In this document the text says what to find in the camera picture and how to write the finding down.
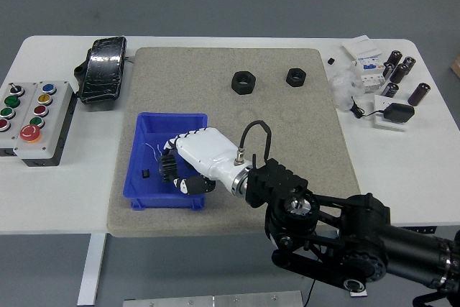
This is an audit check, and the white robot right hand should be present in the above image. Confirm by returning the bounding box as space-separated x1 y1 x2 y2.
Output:
163 127 248 196

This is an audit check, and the large black gear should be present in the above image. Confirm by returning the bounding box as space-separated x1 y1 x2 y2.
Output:
157 154 179 184

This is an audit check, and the large black hex nut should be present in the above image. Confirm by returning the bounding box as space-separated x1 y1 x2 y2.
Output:
230 70 257 96

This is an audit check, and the small black hex nut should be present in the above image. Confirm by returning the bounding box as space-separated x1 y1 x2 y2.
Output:
285 67 308 88

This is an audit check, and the grey box with emergency stop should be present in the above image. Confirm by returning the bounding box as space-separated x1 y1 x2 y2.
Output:
13 81 75 168

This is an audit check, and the flat white box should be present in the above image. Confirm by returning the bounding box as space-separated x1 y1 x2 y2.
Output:
341 35 382 60

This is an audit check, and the brown cardboard box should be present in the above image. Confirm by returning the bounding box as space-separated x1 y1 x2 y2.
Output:
448 51 460 78

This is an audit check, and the grey-brown foam mat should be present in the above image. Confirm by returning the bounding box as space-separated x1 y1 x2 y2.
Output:
106 47 362 239

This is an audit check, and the blue plastic bin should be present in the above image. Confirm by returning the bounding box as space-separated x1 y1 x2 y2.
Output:
122 112 208 212

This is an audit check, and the black film-wrapped device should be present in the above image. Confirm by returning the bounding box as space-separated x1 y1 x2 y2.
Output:
73 36 129 106

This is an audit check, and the crumpled clear plastic bag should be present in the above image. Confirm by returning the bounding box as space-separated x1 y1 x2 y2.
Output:
329 71 364 112

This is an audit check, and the silver metal plate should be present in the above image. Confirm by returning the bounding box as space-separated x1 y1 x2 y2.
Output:
123 290 304 307

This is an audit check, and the white circuit breaker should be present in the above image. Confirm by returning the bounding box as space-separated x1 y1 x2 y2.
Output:
350 55 385 95

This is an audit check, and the white flat plate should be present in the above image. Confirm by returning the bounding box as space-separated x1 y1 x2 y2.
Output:
372 94 410 131

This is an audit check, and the black power adapter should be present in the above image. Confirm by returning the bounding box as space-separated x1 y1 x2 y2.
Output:
383 103 415 123

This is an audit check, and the thin white string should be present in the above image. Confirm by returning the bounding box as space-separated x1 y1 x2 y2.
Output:
143 143 163 161

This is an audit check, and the black adapter cord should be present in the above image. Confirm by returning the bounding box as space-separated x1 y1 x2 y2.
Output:
349 95 386 119

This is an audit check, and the black cable under table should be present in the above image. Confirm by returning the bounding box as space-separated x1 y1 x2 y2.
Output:
303 278 318 307

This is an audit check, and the grey box with knob switch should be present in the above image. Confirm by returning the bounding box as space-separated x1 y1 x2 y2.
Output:
0 82 39 159

